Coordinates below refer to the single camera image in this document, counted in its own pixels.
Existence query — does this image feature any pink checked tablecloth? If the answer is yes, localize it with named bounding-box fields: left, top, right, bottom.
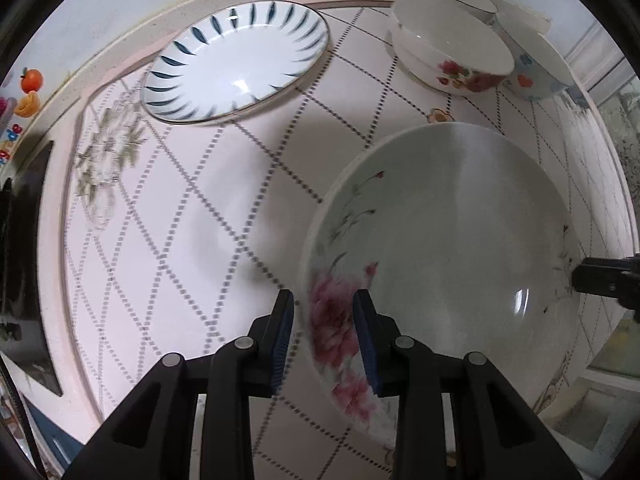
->
left=37, top=2, right=636, bottom=480

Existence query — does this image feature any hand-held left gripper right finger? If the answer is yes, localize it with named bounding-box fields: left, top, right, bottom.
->
left=352, top=288, right=583, bottom=480

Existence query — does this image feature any colourful wall sticker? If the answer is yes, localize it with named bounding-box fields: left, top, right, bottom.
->
left=0, top=67, right=46, bottom=161

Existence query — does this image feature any red floral bowl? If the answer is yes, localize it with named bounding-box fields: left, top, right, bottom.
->
left=390, top=0, right=516, bottom=95

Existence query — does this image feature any large white floral bowl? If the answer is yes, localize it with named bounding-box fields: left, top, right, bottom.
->
left=299, top=121, right=583, bottom=448

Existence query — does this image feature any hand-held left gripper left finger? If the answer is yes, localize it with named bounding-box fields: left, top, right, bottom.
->
left=62, top=289, right=296, bottom=480

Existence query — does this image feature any blue striped plate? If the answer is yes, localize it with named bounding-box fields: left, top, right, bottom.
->
left=140, top=1, right=331, bottom=125

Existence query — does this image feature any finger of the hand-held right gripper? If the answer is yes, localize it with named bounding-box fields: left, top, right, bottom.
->
left=571, top=254, right=640, bottom=312

